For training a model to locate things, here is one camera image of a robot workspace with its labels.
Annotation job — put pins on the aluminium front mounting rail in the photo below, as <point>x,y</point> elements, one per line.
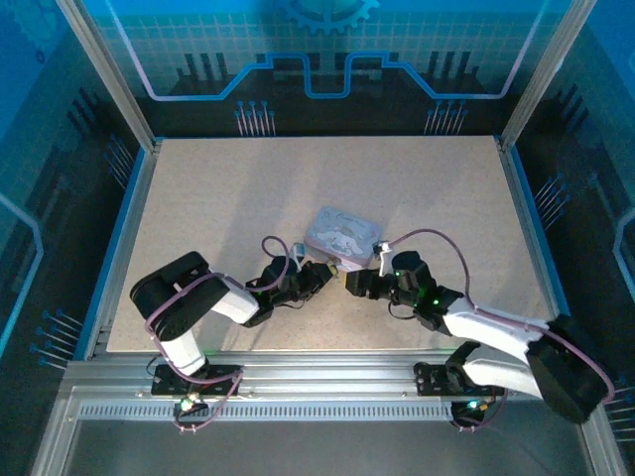
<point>322,372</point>

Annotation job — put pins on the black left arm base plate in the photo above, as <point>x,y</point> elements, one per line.
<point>208,379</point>

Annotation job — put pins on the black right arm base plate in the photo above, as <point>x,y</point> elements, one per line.
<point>436,379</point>

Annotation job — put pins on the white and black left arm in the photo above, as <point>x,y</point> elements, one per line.
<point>183,302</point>

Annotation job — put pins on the slotted aluminium rail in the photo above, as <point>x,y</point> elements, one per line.
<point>297,411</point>

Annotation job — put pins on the blue table edge strip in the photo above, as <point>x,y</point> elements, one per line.
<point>111,253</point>
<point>536,233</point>

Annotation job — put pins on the aluminium side rail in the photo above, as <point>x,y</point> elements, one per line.
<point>528,233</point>
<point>126,253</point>

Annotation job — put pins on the aluminium frame post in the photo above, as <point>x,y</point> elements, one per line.
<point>546,74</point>
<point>106,74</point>

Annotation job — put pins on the pastel cartoon tin box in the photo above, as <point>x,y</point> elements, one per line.
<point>342,235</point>

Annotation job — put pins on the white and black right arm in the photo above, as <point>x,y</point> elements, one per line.
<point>496,327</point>

